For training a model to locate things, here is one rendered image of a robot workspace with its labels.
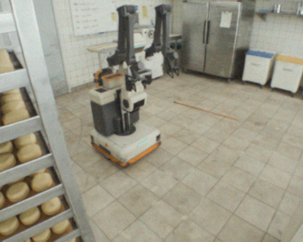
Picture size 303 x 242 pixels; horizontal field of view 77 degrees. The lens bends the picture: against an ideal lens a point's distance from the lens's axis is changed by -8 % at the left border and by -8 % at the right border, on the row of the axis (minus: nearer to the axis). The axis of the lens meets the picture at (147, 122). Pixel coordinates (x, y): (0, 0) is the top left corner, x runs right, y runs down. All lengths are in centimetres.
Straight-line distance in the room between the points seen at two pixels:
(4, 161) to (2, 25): 27
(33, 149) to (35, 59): 22
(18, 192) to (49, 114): 23
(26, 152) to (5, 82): 18
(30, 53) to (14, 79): 6
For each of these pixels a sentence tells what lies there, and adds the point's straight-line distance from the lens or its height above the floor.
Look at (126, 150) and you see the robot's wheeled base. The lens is 221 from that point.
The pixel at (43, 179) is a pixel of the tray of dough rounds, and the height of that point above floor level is 124.
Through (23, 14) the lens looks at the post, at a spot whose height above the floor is 160.
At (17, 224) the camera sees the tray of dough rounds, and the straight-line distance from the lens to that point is 64.
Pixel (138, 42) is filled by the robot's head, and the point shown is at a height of 131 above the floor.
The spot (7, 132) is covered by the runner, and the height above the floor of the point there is 141.
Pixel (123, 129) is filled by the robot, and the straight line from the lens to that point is 245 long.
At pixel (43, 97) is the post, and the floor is 147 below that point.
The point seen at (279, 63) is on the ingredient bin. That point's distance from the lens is 483.
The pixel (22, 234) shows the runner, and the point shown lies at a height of 115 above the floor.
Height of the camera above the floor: 160
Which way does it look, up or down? 30 degrees down
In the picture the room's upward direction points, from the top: 2 degrees counter-clockwise
